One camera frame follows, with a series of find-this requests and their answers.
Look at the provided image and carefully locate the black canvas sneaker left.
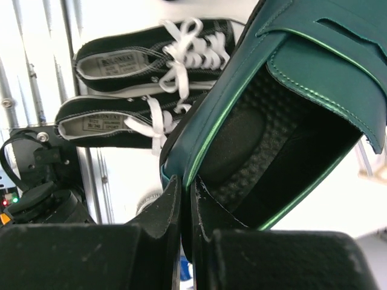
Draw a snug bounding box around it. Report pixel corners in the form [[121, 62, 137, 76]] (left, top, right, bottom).
[[74, 18, 244, 99]]

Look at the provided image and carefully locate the black canvas sneaker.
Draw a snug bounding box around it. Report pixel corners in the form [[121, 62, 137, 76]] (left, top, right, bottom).
[[54, 89, 207, 155], [74, 18, 244, 99]]

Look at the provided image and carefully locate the blue canvas sneaker lower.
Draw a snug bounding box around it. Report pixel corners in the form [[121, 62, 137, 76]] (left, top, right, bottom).
[[180, 255, 194, 282]]

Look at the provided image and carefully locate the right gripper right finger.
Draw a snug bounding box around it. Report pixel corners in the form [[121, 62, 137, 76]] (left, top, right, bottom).
[[190, 178, 377, 290]]

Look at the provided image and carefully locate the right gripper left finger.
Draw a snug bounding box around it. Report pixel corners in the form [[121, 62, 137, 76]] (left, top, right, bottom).
[[1, 176, 181, 289]]

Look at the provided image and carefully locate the black canvas sneaker right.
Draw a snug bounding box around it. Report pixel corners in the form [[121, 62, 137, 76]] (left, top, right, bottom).
[[54, 89, 207, 155]]

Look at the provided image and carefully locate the green loafer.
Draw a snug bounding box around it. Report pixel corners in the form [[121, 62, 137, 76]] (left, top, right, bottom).
[[158, 0, 387, 263]]

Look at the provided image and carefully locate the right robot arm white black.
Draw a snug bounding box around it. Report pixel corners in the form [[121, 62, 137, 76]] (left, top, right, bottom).
[[1, 128, 377, 289]]

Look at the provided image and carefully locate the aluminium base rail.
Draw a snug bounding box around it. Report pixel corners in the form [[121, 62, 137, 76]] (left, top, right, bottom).
[[1, 1, 123, 224]]

